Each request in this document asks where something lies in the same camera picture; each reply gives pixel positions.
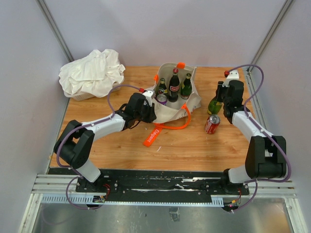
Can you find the dark cola glass bottle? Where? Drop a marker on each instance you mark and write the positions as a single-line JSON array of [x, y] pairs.
[[174, 86]]

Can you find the green bottle front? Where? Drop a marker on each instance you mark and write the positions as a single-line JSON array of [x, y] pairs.
[[214, 106]]

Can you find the beige canvas tote bag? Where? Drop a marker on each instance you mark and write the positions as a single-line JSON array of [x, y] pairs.
[[167, 111]]

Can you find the green bottle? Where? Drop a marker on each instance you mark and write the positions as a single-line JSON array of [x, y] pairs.
[[162, 89], [214, 106], [186, 87]]

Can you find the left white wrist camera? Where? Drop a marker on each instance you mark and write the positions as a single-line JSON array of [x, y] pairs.
[[149, 95]]

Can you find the aluminium rail frame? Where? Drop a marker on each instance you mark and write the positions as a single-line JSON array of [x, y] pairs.
[[58, 189]]

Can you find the red cola can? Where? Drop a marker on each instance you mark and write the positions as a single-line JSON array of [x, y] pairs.
[[212, 124]]

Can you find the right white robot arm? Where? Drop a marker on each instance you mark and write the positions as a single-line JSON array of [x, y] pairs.
[[266, 158]]

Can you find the purple soda can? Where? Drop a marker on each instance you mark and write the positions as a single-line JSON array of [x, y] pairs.
[[162, 99]]

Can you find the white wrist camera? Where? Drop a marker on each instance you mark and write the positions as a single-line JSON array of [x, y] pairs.
[[229, 76], [149, 95]]

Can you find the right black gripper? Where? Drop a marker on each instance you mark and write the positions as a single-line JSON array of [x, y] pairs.
[[220, 89]]

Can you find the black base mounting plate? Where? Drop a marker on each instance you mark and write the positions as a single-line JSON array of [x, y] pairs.
[[161, 187]]

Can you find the crumpled white cloth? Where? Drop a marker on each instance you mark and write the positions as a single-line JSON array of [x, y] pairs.
[[94, 74]]

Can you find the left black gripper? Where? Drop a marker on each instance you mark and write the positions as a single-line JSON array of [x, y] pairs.
[[152, 116]]

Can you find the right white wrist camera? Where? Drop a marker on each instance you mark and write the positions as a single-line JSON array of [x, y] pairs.
[[229, 76]]

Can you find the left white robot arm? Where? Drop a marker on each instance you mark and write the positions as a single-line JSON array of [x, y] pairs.
[[75, 143]]

